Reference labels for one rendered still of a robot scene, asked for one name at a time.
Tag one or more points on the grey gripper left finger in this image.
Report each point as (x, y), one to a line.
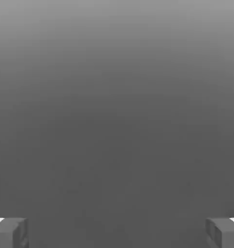
(6, 234)

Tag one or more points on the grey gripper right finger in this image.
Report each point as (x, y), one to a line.
(226, 234)

